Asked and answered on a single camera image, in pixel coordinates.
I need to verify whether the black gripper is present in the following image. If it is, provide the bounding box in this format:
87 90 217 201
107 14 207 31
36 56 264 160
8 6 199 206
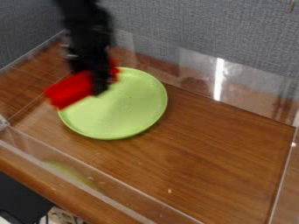
62 17 113 95

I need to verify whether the red rectangular block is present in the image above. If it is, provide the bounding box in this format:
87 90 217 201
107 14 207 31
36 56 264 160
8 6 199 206
44 59 120 110

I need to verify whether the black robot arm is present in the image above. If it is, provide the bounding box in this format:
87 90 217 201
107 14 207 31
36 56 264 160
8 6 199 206
53 0 113 95

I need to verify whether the light green plate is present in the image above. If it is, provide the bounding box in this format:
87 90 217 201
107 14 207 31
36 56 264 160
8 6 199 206
57 67 168 140

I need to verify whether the white power strip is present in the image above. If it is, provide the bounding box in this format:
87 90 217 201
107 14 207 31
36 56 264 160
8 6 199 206
36 206 85 224

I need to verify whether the clear acrylic enclosure wall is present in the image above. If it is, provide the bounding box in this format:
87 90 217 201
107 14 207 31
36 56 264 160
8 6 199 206
0 32 299 224

